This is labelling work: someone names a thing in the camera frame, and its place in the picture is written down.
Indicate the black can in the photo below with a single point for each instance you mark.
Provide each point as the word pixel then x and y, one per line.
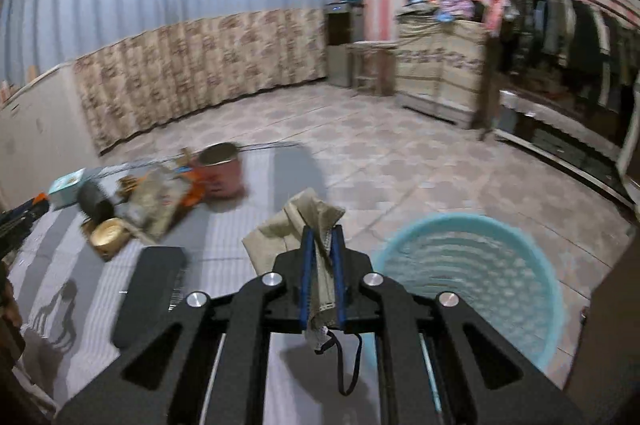
pixel 92 200

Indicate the cloth-covered cabinet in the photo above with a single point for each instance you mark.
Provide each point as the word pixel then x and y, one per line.
pixel 440 65

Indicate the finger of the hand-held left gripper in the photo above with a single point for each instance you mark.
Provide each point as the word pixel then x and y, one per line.
pixel 17 219

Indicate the small orange packet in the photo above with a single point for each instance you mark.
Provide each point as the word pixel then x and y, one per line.
pixel 40 200

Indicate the round gold tin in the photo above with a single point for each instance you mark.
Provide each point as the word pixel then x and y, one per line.
pixel 110 237

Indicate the row of hanging clothes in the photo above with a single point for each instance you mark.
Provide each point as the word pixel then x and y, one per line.
pixel 565 30

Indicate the pink hanging bag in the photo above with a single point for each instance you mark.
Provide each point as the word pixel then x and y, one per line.
pixel 495 10

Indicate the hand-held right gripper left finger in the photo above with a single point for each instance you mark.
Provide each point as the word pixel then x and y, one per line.
pixel 306 277

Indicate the light blue plastic basket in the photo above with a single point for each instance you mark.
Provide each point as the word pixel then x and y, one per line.
pixel 475 265

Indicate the small teal box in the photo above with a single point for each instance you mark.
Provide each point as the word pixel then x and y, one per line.
pixel 65 187

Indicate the dark brown furniture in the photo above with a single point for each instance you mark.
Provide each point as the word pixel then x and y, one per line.
pixel 605 335

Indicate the pink metal cup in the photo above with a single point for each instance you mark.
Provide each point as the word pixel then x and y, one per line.
pixel 220 175

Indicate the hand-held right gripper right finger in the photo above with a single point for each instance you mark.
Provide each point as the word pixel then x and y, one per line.
pixel 340 277

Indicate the low bench with lace cloth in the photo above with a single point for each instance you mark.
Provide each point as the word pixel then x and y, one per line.
pixel 550 125

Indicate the small brown woven thing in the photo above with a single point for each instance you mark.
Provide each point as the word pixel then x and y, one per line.
pixel 186 155

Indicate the orange wrapper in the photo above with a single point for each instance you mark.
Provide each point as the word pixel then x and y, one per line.
pixel 194 194

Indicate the small metal side table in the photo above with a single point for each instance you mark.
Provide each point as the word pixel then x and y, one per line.
pixel 370 65

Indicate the grey striped blanket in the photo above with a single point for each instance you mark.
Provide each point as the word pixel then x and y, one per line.
pixel 280 185

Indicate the grey water dispenser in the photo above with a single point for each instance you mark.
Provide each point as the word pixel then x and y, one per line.
pixel 340 55

